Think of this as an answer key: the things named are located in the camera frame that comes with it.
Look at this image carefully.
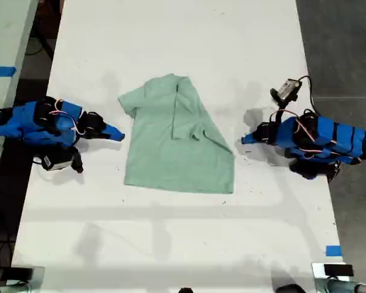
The pale green T-shirt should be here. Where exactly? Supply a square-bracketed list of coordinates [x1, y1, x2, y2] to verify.
[118, 73, 235, 195]

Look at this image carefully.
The long blue tape strip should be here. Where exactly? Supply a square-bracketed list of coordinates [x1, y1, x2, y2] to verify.
[0, 65, 17, 78]

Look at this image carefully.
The white side table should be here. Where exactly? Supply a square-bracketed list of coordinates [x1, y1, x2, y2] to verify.
[0, 0, 39, 196]

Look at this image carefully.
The short blue tape piece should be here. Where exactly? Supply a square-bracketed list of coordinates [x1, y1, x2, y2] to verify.
[325, 245, 343, 258]

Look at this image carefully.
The wide black rounded object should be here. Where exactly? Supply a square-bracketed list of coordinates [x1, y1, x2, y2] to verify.
[275, 283, 307, 293]

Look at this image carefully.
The small black box on white plate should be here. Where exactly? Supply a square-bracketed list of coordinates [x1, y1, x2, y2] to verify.
[323, 264, 354, 277]

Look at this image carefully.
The small black box on grey plate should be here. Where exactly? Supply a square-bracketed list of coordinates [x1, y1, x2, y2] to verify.
[10, 266, 35, 280]

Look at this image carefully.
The metal table clamp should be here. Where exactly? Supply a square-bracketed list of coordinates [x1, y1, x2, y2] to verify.
[0, 281, 32, 293]
[315, 277, 366, 293]

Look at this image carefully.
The camera black stalk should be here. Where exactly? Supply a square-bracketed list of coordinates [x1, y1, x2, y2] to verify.
[273, 99, 287, 123]
[69, 147, 85, 175]

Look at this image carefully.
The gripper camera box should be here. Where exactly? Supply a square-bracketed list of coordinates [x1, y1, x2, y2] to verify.
[41, 151, 74, 172]
[270, 78, 303, 104]

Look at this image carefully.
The camera black cable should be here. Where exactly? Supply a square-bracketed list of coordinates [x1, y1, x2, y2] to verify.
[298, 75, 321, 117]

